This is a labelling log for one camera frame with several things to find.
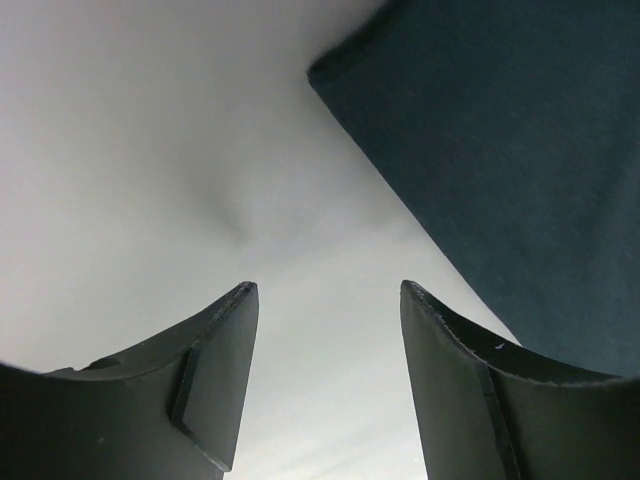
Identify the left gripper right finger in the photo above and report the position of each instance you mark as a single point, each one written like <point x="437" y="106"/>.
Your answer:
<point x="489" y="409"/>

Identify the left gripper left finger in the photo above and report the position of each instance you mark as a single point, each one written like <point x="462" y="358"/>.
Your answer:
<point x="169" y="407"/>

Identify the black t shirt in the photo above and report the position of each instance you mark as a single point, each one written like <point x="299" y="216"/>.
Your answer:
<point x="510" y="130"/>

